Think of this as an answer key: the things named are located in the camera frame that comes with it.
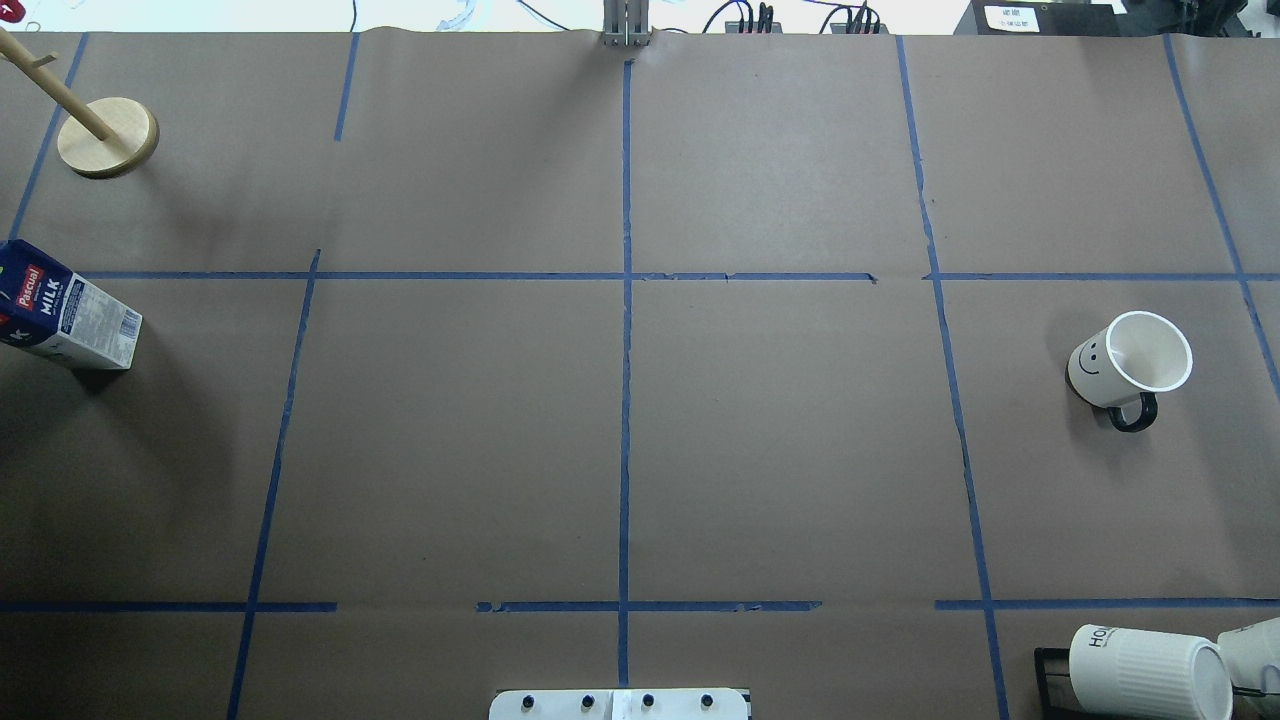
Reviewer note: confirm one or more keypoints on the black mug rack tray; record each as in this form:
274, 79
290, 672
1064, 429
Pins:
1056, 696

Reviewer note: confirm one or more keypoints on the blue white milk carton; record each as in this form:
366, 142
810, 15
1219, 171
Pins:
50, 311

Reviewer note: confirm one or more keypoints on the black cable plugs cluster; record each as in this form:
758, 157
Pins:
795, 18

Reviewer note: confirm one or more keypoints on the white ribbed mug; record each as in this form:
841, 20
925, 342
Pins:
1150, 675

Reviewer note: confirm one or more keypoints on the white smiley mug black handle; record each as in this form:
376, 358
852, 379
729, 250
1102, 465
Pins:
1124, 368

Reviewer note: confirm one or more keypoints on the wooden mug tree stand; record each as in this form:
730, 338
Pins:
101, 139

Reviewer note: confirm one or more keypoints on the grey metal bracket post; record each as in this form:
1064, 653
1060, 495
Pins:
626, 23

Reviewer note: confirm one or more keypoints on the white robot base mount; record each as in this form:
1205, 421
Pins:
623, 703

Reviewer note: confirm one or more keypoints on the black device with label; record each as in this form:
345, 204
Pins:
1056, 19

